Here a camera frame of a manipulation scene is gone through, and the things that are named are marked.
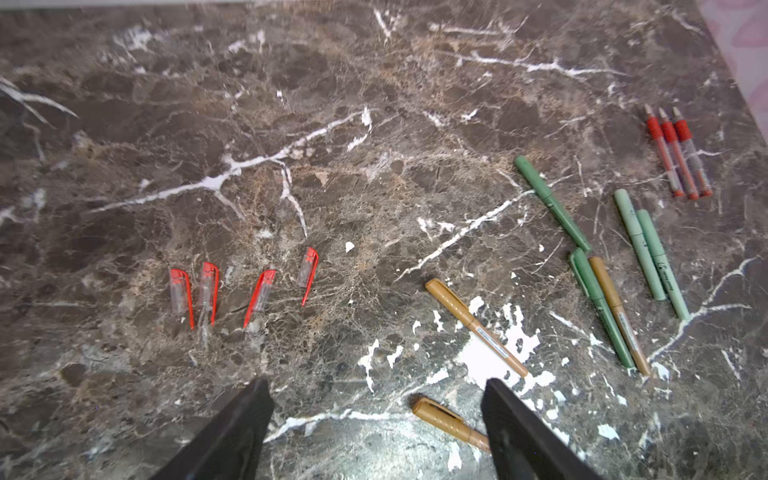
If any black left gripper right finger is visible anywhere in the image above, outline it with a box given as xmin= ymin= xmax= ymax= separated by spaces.
xmin=481 ymin=378 xmax=588 ymax=479

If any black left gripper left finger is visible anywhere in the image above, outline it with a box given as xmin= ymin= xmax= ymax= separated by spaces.
xmin=153 ymin=378 xmax=274 ymax=480

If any red pen cap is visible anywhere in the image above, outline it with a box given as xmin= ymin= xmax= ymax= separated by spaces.
xmin=200 ymin=262 xmax=220 ymax=325
xmin=169 ymin=268 xmax=195 ymax=330
xmin=297 ymin=247 xmax=319 ymax=305
xmin=243 ymin=269 xmax=277 ymax=328

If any dark green pen short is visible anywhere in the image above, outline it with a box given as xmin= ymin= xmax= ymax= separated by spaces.
xmin=569 ymin=248 xmax=635 ymax=368

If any gold pen thin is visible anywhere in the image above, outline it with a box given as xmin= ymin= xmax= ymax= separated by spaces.
xmin=588 ymin=256 xmax=652 ymax=377

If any light green pen right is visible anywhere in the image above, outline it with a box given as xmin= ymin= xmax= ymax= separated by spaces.
xmin=636 ymin=209 xmax=691 ymax=321

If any light green pen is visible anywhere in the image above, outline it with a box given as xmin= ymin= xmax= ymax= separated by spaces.
xmin=636 ymin=209 xmax=691 ymax=321
xmin=614 ymin=189 xmax=666 ymax=301

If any light green pen left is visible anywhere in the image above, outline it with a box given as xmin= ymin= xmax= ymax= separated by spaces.
xmin=614 ymin=189 xmax=666 ymax=301

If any dark green pen long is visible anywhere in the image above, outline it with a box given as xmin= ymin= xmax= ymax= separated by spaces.
xmin=514 ymin=156 xmax=592 ymax=252

